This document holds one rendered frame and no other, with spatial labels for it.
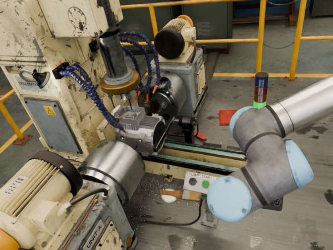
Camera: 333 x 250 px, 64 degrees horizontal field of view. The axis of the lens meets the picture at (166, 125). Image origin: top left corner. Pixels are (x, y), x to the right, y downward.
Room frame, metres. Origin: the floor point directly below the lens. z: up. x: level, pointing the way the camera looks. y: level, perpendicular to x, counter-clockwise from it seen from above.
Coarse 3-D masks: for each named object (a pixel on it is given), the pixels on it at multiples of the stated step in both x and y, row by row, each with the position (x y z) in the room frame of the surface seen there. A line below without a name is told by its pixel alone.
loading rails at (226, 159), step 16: (176, 144) 1.05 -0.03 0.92; (192, 144) 1.02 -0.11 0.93; (144, 160) 1.00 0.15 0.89; (160, 160) 0.96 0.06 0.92; (176, 160) 0.92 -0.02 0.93; (192, 160) 0.91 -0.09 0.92; (208, 160) 0.94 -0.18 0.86; (224, 160) 0.91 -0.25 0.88; (240, 160) 0.87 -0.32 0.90; (176, 176) 0.92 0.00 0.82
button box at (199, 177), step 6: (186, 174) 0.69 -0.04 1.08; (192, 174) 0.68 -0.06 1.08; (198, 174) 0.68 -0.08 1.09; (204, 174) 0.68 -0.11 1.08; (186, 180) 0.68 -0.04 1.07; (198, 180) 0.66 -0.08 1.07; (204, 180) 0.65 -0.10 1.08; (210, 180) 0.65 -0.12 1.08; (186, 186) 0.66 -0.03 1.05; (192, 186) 0.65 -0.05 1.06; (198, 186) 0.64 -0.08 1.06; (204, 192) 0.62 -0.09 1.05
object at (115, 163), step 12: (108, 144) 0.86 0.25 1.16; (120, 144) 0.85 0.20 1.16; (96, 156) 0.80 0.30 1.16; (108, 156) 0.79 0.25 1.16; (120, 156) 0.79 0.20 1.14; (132, 156) 0.81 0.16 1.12; (84, 168) 0.76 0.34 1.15; (96, 168) 0.73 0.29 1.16; (108, 168) 0.73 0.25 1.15; (120, 168) 0.74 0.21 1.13; (132, 168) 0.77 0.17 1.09; (144, 168) 0.82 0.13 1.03; (96, 180) 0.70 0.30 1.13; (108, 180) 0.70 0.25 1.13; (120, 180) 0.70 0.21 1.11; (132, 180) 0.73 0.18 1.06; (120, 192) 0.68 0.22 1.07; (132, 192) 0.72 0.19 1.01
